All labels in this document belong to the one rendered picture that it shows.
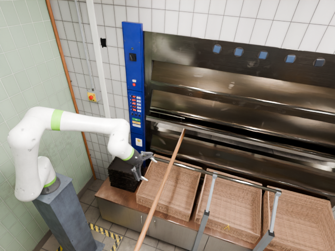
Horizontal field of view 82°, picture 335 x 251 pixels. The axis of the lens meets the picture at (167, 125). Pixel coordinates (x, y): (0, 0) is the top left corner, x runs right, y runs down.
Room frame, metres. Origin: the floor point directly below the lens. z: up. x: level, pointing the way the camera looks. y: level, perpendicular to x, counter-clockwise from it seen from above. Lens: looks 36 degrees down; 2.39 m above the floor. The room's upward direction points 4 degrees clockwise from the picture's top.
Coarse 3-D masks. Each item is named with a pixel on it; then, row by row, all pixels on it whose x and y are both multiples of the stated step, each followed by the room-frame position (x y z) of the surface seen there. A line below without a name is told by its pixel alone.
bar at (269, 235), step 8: (160, 160) 1.15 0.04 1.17; (168, 160) 1.15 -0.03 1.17; (192, 168) 1.08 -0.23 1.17; (216, 176) 1.01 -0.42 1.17; (224, 176) 1.01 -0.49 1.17; (248, 184) 0.95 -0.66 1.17; (256, 184) 0.95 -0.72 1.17; (272, 192) 0.91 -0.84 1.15; (280, 192) 0.90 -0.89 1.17; (208, 200) 0.89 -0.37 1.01; (208, 208) 0.85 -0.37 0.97; (208, 216) 0.80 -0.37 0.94; (272, 216) 0.78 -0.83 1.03; (200, 224) 0.82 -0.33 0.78; (272, 224) 0.74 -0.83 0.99; (200, 232) 0.80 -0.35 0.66; (272, 232) 0.70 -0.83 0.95; (264, 240) 0.68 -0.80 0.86; (256, 248) 0.70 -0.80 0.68; (264, 248) 0.67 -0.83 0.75
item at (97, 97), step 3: (90, 90) 1.70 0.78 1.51; (96, 90) 1.70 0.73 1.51; (87, 93) 1.66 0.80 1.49; (90, 93) 1.66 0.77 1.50; (93, 93) 1.65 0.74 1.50; (96, 93) 1.66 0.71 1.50; (99, 93) 1.70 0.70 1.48; (93, 96) 1.65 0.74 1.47; (96, 96) 1.65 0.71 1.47; (99, 96) 1.69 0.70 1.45; (93, 99) 1.65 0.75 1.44; (96, 99) 1.65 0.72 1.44; (99, 99) 1.68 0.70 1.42
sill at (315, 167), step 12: (156, 132) 1.55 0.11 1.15; (168, 132) 1.52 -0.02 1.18; (180, 132) 1.54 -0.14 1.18; (204, 144) 1.42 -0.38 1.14; (216, 144) 1.39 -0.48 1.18; (228, 144) 1.40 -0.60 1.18; (264, 156) 1.27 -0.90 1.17; (276, 156) 1.28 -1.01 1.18; (312, 168) 1.17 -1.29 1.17; (324, 168) 1.17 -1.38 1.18
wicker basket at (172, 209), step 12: (156, 156) 1.52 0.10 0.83; (156, 168) 1.47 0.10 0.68; (180, 168) 1.42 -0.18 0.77; (144, 180) 1.26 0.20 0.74; (156, 180) 1.38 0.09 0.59; (168, 180) 1.39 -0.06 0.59; (180, 180) 1.37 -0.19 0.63; (192, 180) 1.34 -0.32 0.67; (144, 192) 1.21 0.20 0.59; (156, 192) 1.22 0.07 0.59; (168, 192) 1.23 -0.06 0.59; (180, 192) 1.24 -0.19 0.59; (192, 192) 1.25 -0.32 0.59; (144, 204) 1.07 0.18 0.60; (168, 204) 1.09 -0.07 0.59; (180, 204) 1.10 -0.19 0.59; (192, 204) 1.01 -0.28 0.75; (180, 216) 0.96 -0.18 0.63
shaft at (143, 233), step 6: (180, 138) 1.41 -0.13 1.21; (174, 150) 1.24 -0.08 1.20; (174, 156) 1.17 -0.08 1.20; (168, 168) 1.03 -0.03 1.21; (168, 174) 0.98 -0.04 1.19; (162, 180) 0.92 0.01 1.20; (162, 186) 0.86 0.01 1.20; (156, 198) 0.76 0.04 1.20; (156, 204) 0.72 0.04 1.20; (150, 210) 0.67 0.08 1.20; (150, 216) 0.63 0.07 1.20; (144, 228) 0.56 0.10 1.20; (144, 234) 0.52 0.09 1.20; (138, 240) 0.49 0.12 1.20; (138, 246) 0.46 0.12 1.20
